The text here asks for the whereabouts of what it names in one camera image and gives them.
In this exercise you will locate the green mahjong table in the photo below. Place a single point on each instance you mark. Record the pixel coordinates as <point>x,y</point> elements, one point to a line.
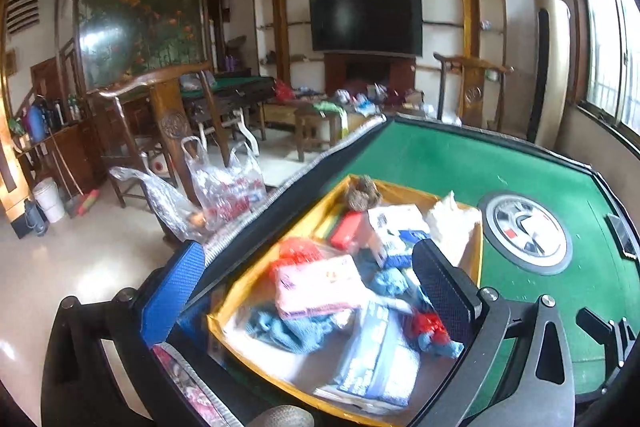
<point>235,87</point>

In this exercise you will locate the small red plastic bag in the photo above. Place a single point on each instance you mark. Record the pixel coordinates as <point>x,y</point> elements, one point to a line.
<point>427,324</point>

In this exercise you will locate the yellow cardboard box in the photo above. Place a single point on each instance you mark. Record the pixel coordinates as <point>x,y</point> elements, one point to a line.
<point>300,369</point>

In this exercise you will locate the blue knitted cloth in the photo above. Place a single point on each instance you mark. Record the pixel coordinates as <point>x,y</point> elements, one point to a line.
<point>445,349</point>

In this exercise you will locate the large carved wooden armchair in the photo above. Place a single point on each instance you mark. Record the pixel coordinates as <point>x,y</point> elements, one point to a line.
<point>167,117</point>

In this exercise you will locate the wall vent grille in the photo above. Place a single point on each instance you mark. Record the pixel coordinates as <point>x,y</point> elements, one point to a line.
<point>22,7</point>

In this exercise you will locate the small blue tissue pack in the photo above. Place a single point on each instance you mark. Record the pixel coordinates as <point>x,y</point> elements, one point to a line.
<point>402,253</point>

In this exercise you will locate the red and white package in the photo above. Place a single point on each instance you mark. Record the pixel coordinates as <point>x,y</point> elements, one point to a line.
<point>347,231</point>

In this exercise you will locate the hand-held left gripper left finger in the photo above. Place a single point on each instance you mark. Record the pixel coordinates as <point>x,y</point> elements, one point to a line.
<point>170,297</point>

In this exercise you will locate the round table centre disc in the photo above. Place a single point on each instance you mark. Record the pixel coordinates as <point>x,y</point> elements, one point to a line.
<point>525,232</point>

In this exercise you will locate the brown knitted cloth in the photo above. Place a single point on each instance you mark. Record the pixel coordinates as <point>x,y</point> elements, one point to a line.
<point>282,417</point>

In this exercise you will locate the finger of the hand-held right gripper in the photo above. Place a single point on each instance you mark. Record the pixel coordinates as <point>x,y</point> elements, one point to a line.
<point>597,324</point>
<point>606,384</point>

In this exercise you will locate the white plastic bucket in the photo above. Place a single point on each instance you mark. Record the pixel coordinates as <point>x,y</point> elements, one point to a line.
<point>50,199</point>

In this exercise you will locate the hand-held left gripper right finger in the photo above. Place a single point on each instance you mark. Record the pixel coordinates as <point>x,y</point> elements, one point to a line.
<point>440,292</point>

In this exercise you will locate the floral quilted table cover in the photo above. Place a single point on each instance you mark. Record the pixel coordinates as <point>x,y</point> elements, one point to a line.
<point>295,172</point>

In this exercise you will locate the large blue white tissue pack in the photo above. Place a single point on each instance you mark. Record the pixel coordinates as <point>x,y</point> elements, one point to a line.
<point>375,367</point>

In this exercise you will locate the clear red printed plastic bag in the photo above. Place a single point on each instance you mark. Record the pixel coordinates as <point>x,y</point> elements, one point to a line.
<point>225,192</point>

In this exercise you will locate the blue terry towel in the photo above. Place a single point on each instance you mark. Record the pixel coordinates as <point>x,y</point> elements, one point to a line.
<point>285,332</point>

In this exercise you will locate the low wooden table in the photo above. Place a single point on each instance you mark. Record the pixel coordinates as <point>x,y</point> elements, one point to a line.
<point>312,117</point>

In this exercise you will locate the broom with red bristles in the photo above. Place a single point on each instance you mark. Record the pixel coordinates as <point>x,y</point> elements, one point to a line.
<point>85,202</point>

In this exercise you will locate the white plastic bag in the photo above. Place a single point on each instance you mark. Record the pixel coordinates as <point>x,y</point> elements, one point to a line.
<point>455,227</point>

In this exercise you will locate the black wall television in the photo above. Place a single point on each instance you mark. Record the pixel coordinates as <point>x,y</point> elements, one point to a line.
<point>365,22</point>

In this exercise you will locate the large framed floral painting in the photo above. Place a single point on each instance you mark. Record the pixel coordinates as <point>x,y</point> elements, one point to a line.
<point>140,7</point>

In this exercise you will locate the large red plastic bag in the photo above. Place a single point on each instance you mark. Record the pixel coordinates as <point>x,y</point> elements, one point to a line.
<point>300,252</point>

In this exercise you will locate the blue bottle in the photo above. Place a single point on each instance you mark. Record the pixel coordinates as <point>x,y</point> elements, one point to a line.
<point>36,122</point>

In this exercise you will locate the wooden sideboard with bottles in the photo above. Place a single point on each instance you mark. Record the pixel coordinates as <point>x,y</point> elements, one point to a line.
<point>75,157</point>

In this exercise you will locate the window with metal bars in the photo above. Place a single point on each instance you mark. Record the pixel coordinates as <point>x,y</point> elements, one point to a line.
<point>605,47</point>

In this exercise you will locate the metal scouring pad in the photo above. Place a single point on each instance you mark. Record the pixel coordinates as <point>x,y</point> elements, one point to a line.
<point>363,194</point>

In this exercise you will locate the low television cabinet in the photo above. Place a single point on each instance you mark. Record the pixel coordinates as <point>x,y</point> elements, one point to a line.
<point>280,112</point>

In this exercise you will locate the pink tissue package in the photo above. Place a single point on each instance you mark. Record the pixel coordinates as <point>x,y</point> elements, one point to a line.
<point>320,287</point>

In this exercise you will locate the carved wooden chair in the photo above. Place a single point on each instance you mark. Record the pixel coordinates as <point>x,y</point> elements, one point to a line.
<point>472,94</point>

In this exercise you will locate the standing air conditioner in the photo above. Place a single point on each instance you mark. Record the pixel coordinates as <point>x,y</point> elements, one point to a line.
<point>552,72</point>

